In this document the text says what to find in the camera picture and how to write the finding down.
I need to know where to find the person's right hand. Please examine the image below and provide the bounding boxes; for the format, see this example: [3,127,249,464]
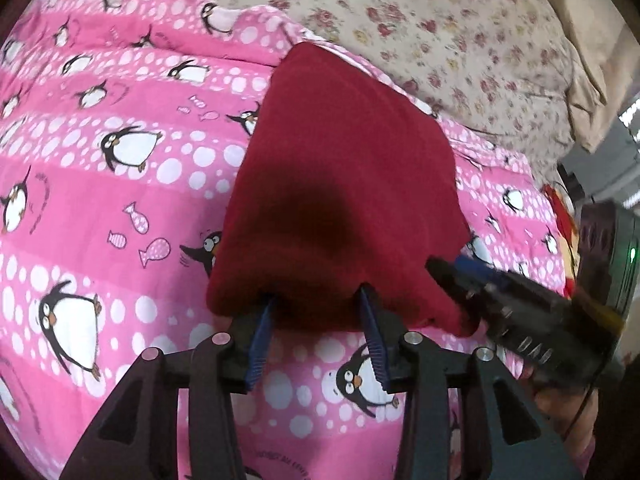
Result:
[520,365,601,443]

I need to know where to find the beige pillow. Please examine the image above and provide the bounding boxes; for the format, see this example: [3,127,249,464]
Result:
[550,0,640,154]

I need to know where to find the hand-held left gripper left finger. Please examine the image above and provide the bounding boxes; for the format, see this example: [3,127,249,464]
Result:
[60,294,277,480]

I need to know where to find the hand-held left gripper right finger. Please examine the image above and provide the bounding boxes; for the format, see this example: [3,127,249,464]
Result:
[359,282,583,480]

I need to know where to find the dark red cloth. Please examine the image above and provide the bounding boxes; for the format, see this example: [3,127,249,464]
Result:
[206,41,482,338]

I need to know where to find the pink penguin printed blanket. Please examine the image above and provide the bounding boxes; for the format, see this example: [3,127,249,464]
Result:
[0,0,576,480]

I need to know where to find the beige floral bedsheet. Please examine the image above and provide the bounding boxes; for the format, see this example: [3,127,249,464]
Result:
[50,0,581,186]

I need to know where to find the red cartoon printed toy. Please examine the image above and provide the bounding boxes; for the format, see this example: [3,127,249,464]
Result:
[541,182,583,301]

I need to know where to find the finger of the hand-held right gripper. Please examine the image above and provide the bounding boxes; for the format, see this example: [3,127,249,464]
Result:
[425,256,488,322]
[452,254,511,292]

